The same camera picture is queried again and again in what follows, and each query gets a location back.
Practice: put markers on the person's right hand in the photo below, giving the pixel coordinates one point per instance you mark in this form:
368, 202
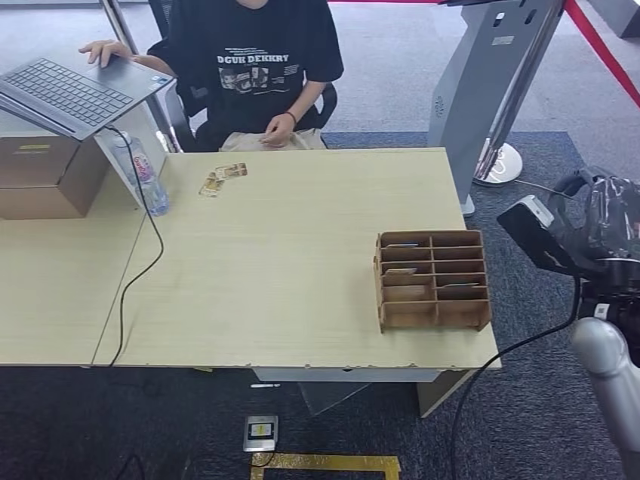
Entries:
107, 50

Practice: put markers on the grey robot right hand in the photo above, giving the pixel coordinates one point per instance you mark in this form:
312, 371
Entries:
615, 218

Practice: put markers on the person's left hand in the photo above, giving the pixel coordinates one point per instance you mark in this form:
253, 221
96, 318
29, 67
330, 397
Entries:
279, 131

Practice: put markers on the person's right forearm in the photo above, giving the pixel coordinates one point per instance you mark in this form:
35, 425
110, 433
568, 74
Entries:
150, 63

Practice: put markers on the person's left forearm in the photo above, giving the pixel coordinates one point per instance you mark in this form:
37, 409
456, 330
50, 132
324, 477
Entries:
307, 99

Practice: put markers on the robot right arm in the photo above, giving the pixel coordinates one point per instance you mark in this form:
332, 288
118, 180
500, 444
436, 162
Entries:
605, 371

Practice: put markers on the patterned beige card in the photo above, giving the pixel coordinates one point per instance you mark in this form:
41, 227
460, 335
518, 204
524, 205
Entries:
210, 185
231, 171

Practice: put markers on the person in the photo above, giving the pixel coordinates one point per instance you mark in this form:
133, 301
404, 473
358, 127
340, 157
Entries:
250, 40

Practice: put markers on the thin plastic card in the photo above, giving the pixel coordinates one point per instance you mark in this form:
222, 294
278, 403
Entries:
402, 245
400, 271

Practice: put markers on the brown wooden card organizer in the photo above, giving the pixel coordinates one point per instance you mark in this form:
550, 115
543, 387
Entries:
430, 311

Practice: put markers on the grey card reader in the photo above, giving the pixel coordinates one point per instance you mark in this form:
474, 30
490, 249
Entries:
260, 434

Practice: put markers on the black wristband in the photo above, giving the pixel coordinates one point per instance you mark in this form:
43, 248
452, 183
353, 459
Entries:
291, 117

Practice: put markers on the grey laptop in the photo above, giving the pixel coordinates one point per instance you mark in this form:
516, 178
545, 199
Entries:
65, 93

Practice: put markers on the clear plastic water bottle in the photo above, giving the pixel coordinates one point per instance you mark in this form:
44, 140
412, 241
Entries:
150, 185

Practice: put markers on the cardboard box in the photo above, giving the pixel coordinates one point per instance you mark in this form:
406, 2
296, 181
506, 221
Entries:
40, 172

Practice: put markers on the chrome stanchion with round base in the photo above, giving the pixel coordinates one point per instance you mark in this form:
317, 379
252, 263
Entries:
500, 166

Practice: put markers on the red barrier belt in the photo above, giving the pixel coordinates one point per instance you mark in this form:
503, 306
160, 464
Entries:
390, 1
600, 45

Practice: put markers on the grey kiosk stand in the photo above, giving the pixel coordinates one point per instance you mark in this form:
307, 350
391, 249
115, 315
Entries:
475, 86

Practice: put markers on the light wooden side desk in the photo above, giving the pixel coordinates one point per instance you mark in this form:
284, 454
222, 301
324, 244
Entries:
50, 291

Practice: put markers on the small white strip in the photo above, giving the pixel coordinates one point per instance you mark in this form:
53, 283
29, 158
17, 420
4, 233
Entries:
265, 385

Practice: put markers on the chrome metal post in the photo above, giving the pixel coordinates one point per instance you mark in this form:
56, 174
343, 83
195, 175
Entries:
122, 30

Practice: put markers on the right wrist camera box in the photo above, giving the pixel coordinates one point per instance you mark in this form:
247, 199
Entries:
535, 238

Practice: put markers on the yellow floor tape frame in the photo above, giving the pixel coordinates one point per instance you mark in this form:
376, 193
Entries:
324, 460

